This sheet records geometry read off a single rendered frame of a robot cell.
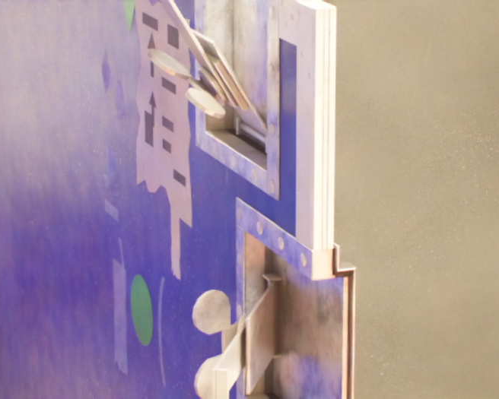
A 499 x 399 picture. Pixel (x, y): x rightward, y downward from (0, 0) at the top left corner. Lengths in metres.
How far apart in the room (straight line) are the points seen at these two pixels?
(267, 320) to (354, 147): 1.03
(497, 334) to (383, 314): 0.14
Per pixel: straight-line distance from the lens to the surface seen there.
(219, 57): 1.05
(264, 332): 1.06
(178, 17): 1.05
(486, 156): 2.16
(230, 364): 1.02
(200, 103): 1.03
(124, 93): 1.27
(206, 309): 1.04
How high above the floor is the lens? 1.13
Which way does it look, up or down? 16 degrees down
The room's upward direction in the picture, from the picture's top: straight up
